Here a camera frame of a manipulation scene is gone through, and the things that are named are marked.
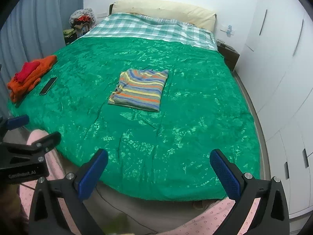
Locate striped knitted sweater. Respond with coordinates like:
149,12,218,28
108,69,169,112

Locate pile of clothes on chair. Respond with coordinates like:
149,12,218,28
63,8,97,45

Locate orange folded garment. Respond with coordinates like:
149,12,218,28
7,55,57,103

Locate black smartphone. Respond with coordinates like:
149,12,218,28
39,77,57,96

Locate red folded garment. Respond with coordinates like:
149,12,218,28
14,61,40,83

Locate pink dotted pyjama trousers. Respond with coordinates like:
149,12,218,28
19,149,259,234

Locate blue grey curtain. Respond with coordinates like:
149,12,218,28
1,0,83,117

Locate green white checkered sheet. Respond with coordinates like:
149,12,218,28
84,13,218,51

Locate white wardrobe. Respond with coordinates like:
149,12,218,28
236,0,312,218

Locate dark bedside table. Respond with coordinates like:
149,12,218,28
217,41,240,72

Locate cream pillow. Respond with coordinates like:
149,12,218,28
109,0,216,32

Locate black cable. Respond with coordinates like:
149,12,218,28
94,183,158,235

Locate wall socket with plug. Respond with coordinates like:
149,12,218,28
220,24,235,37

